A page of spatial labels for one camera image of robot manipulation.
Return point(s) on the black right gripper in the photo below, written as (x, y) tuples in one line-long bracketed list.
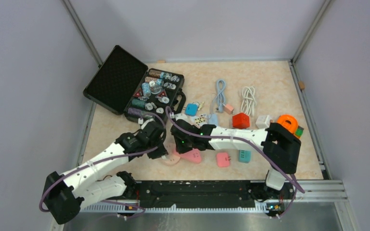
[(180, 149)]

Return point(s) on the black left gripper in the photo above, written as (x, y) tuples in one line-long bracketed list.
[(161, 152)]

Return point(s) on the pink triangular power strip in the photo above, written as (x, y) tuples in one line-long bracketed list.
[(193, 156)]

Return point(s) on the blue small block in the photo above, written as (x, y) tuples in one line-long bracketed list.
[(191, 109)]

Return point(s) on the grey-blue power strip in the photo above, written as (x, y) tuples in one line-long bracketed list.
[(213, 119)]

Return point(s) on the pink square adapter plug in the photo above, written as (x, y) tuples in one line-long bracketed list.
[(223, 159)]

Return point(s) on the red cube socket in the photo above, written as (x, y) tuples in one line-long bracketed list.
[(240, 121)]

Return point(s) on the teal power strip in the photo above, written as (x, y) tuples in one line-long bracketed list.
[(244, 156)]

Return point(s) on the white tiger cube socket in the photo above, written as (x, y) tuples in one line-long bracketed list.
[(263, 121)]

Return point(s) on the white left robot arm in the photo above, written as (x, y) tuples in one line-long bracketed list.
[(66, 194)]

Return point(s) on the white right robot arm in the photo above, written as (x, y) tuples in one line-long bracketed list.
[(275, 144)]

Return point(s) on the pale pink round socket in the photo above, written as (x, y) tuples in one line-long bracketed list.
[(170, 158)]

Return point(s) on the pink usb charger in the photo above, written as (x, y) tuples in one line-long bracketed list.
[(228, 109)]

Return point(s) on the black poker chip case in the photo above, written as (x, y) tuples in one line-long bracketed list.
[(126, 86)]

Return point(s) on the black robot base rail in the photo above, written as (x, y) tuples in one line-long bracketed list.
[(203, 193)]

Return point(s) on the orange ring toy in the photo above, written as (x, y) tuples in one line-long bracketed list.
[(288, 122)]

